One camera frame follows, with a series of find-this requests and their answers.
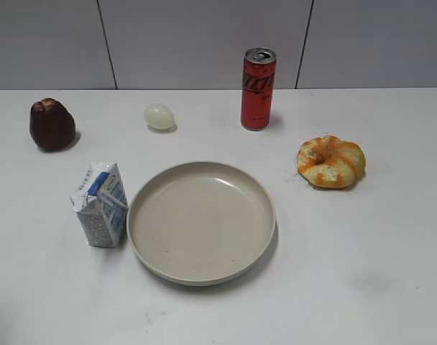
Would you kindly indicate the dark red wax apple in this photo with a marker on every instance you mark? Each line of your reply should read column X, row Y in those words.
column 51, row 126

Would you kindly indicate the blue white milk carton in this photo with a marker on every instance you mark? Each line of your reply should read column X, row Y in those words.
column 100, row 204

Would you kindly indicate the beige round plate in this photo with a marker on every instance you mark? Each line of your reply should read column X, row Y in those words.
column 201, row 223

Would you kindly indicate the orange yellow glazed bread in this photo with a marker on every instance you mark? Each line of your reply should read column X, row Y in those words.
column 330, row 162

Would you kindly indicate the white egg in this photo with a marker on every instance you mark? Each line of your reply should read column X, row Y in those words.
column 159, row 116

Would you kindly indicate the red soda can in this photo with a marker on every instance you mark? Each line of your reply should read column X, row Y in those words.
column 257, row 87

